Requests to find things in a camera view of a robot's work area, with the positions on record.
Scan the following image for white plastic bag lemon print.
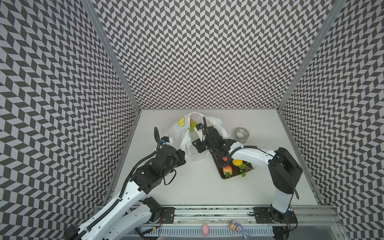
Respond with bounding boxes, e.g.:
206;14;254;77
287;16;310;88
168;112;231;162

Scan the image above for red yellow fake strawberry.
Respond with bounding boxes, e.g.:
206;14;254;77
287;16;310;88
222;165;233;179

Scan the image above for fake lemon branch green leaves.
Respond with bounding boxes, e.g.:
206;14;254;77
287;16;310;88
232;160;254;178

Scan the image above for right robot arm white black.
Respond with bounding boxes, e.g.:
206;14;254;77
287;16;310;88
193;124;303;223

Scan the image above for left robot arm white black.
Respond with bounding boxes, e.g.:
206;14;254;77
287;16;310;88
64;128;186;240

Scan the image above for green fake pear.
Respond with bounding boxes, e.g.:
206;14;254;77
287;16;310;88
190;118;197;132

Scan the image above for clear packing tape roll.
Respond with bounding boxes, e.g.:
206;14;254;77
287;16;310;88
234;127;250;144

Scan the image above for black square tray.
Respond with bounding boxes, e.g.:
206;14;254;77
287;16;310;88
213;154;242;180

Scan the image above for pink small toy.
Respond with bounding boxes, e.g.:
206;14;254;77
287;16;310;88
202;224;209;237

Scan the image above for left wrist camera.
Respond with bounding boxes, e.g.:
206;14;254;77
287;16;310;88
160;136;173;146

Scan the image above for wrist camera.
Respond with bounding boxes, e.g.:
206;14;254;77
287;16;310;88
194;123;205;133
160;136;173;146

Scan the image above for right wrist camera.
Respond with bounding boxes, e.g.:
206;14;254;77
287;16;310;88
194;123;205;133

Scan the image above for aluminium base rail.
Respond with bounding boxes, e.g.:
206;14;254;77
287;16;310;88
131;204;343;227

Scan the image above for aluminium corner post right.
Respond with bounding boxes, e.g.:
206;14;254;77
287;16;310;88
276;0;347;111

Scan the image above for aluminium corner post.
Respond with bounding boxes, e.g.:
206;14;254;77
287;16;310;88
80;0;142;113
276;0;347;111

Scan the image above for aluminium corner post left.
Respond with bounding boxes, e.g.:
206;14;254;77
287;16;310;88
80;0;142;113

